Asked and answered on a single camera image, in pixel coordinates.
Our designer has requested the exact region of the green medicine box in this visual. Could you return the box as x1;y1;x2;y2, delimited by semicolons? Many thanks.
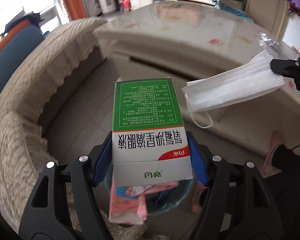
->
112;77;193;187

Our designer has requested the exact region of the beige door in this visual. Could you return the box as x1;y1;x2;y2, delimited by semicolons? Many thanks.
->
245;0;288;43

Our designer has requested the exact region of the pink cartoon print package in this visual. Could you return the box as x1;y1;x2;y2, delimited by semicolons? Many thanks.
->
108;179;178;225

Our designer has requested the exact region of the orange cushion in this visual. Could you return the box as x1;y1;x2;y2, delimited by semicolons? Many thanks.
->
0;20;30;65

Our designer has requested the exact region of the pink slipper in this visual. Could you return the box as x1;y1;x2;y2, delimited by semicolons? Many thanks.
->
262;131;285;174
190;182;208;214

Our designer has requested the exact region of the white face mask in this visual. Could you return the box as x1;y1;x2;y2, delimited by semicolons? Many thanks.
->
181;50;285;128

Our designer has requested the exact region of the silver foil wrapper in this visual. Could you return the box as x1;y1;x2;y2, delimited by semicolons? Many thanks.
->
259;32;282;53

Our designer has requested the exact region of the sofa with beige cover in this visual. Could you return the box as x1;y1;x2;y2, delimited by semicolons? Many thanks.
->
0;17;108;230

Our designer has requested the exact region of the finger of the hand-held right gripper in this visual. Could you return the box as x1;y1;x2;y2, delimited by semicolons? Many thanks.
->
270;58;300;77

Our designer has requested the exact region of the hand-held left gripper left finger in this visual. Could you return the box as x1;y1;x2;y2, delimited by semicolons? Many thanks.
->
19;131;114;240

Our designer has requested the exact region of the person's leg in black trousers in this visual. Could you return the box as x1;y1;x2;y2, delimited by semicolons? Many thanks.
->
272;145;300;198

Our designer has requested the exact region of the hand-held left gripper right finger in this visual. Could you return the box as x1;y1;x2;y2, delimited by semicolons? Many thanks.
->
186;131;284;240

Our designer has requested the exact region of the trash bin with blue liner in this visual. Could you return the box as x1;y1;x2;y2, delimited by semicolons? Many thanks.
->
104;161;203;222

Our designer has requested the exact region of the teal cushion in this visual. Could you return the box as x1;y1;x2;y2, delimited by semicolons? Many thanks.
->
0;26;45;93

